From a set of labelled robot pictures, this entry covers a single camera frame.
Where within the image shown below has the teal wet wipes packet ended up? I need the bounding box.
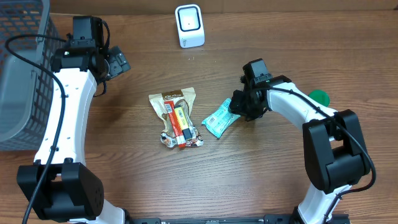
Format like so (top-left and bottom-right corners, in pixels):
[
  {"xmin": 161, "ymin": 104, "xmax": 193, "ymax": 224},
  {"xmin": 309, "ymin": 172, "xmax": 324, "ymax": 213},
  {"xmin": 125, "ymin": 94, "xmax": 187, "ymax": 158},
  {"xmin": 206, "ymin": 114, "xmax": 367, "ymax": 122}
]
[{"xmin": 201, "ymin": 98, "xmax": 241, "ymax": 139}]

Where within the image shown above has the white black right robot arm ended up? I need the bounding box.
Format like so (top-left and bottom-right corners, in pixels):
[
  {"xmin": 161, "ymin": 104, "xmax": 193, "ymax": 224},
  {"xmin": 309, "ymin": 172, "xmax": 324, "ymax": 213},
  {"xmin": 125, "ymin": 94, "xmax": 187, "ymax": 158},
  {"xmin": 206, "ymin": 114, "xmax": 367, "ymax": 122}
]
[{"xmin": 229, "ymin": 58, "xmax": 376, "ymax": 224}]

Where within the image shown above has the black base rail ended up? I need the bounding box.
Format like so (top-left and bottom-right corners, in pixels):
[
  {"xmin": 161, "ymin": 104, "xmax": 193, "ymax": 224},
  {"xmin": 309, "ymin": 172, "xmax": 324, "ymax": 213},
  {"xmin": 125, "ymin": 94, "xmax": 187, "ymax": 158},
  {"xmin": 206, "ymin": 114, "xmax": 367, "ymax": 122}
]
[{"xmin": 130, "ymin": 213, "xmax": 352, "ymax": 224}]

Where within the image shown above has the grey plastic mesh basket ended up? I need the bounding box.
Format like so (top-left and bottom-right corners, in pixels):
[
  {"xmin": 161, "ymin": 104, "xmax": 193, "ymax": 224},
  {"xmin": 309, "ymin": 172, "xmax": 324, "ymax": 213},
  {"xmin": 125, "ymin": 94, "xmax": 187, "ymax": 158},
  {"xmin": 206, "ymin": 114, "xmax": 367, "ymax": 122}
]
[{"xmin": 1, "ymin": 0, "xmax": 63, "ymax": 151}]

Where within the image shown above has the white barcode scanner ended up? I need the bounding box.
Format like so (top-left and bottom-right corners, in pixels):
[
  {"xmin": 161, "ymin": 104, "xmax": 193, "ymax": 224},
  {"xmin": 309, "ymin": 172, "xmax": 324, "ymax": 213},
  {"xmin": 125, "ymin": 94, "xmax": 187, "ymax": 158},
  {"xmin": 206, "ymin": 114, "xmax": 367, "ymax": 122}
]
[{"xmin": 175, "ymin": 4, "xmax": 205, "ymax": 49}]

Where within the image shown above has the yellow glue stick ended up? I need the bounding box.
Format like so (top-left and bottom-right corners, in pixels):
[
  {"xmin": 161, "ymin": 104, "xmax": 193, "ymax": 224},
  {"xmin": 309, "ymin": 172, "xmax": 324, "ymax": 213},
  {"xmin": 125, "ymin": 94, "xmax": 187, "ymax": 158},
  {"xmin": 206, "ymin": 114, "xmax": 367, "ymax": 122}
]
[{"xmin": 174, "ymin": 106, "xmax": 192, "ymax": 140}]

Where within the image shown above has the beige brown snack bag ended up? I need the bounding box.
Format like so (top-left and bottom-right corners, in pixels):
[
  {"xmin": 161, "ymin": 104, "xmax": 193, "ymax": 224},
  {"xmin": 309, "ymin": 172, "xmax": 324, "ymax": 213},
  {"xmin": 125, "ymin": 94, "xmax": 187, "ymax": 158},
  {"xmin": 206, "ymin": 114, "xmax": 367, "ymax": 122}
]
[{"xmin": 149, "ymin": 87, "xmax": 204, "ymax": 149}]

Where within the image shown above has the green lid jar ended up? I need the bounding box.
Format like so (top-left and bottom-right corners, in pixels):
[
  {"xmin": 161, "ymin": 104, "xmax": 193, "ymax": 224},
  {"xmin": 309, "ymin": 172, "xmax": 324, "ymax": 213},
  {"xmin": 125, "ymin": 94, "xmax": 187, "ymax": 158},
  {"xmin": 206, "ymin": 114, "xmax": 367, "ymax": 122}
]
[{"xmin": 308, "ymin": 90, "xmax": 330, "ymax": 107}]

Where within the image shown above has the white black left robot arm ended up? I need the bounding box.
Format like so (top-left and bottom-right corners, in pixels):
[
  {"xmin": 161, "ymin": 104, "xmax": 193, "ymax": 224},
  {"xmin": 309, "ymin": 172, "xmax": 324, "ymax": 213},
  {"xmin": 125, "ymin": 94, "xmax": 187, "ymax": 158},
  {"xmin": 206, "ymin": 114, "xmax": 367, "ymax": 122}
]
[{"xmin": 17, "ymin": 16, "xmax": 131, "ymax": 224}]

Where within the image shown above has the red snack stick packet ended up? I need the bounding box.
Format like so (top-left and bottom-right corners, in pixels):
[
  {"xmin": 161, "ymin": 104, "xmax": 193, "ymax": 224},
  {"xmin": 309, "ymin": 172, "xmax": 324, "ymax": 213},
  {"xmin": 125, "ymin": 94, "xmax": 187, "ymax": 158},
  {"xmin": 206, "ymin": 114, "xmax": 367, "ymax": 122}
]
[{"xmin": 164, "ymin": 101, "xmax": 186, "ymax": 148}]

